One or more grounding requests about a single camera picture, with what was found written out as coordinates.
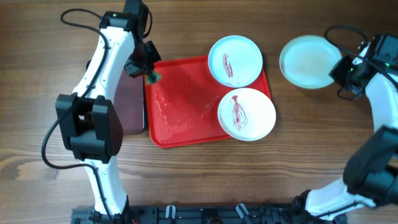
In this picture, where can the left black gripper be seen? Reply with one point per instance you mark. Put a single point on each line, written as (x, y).
(135, 69)

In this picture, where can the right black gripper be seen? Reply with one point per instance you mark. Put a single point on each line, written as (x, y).
(339, 71)

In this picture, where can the green yellow sponge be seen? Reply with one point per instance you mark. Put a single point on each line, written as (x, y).
(152, 77)

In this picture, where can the light blue plate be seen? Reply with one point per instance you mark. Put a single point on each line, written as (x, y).
(235, 61)
(306, 61)

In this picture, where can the white stained plate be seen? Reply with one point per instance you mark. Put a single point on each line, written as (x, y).
(246, 114)

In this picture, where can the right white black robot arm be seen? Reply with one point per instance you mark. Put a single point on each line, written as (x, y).
(368, 180)

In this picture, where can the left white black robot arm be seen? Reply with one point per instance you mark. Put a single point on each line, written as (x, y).
(87, 119)

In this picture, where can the black tray brown inside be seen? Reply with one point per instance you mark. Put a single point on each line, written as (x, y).
(116, 103)

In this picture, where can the red plastic tray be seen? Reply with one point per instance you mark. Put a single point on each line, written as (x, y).
(182, 106)

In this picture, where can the light blue plate top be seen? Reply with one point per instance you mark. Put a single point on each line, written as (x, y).
(235, 61)

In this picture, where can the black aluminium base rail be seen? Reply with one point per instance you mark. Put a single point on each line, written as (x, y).
(265, 214)

